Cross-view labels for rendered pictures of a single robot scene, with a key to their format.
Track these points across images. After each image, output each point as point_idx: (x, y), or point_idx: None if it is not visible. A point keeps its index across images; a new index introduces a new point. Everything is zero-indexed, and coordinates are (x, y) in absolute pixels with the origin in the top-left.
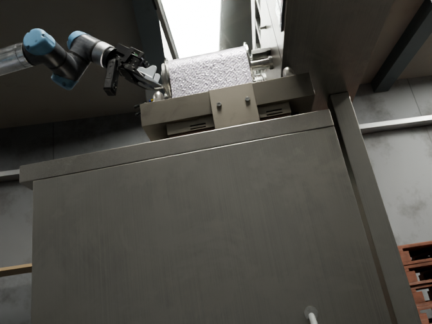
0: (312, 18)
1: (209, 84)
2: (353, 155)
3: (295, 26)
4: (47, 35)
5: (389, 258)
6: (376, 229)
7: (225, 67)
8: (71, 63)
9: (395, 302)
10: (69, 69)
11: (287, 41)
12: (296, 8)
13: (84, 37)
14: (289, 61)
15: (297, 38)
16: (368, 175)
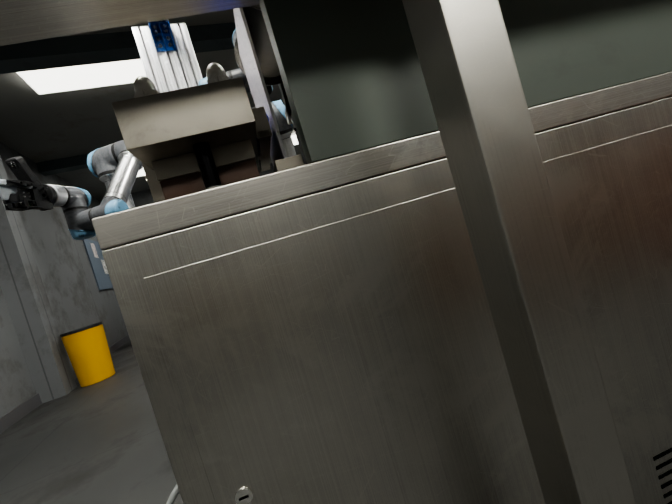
0: (23, 2)
1: (247, 62)
2: (429, 70)
3: (61, 22)
4: (202, 84)
5: (520, 362)
6: (491, 282)
7: (238, 21)
8: (242, 78)
9: (535, 454)
10: (245, 84)
11: (110, 23)
12: (5, 32)
13: (233, 40)
14: (177, 7)
15: (97, 10)
16: (462, 127)
